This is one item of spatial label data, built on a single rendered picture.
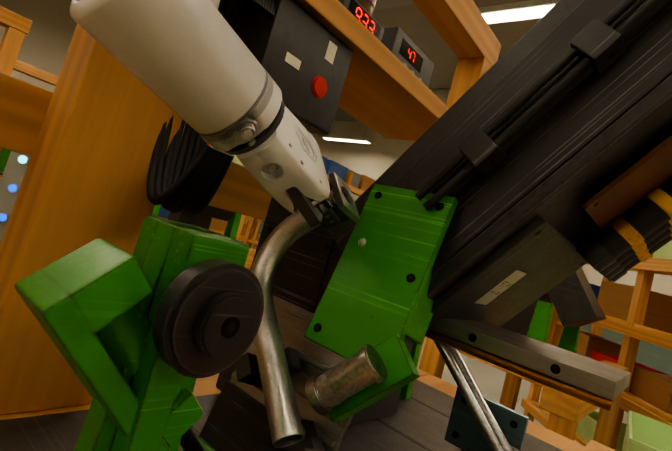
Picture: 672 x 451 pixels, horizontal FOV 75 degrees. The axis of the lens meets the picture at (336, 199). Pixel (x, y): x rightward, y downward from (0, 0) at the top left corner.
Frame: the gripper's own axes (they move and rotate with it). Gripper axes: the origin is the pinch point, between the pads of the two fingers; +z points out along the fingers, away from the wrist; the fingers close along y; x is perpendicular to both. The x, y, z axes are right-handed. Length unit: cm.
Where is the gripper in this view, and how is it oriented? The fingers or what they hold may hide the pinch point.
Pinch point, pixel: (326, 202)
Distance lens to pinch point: 53.0
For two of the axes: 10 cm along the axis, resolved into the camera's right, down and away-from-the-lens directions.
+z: 4.6, 5.2, 7.2
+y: -2.1, -7.2, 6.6
